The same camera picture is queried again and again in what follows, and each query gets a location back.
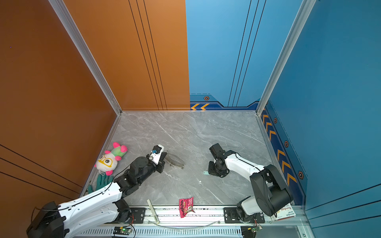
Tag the circuit board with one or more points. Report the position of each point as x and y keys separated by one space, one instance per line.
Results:
x=122 y=231
x=250 y=231

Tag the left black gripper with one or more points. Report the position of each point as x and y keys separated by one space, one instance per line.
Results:
x=161 y=162

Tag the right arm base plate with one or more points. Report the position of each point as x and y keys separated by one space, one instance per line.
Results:
x=232 y=216

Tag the white barcode strip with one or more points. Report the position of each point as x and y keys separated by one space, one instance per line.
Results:
x=153 y=212

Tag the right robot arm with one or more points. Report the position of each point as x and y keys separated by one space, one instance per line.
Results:
x=271 y=192

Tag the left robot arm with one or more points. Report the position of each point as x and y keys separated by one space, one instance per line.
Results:
x=105 y=205

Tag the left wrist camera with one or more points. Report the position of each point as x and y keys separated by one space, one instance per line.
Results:
x=157 y=149

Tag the pink green plush toy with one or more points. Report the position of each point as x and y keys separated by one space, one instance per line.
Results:
x=108 y=162

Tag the right circuit board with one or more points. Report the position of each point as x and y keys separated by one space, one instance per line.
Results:
x=250 y=231

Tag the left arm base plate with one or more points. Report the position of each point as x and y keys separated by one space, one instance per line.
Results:
x=136 y=215

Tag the aluminium front rail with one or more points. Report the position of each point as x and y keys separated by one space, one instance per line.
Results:
x=207 y=221

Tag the green rubber glove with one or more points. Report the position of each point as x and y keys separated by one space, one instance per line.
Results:
x=102 y=181

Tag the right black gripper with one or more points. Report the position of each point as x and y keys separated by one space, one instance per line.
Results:
x=211 y=171

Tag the pink snack packet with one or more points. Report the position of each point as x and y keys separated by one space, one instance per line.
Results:
x=185 y=207

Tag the red white bandage box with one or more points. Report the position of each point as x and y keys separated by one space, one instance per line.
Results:
x=284 y=213

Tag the left circuit board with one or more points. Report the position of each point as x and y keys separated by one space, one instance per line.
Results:
x=122 y=231

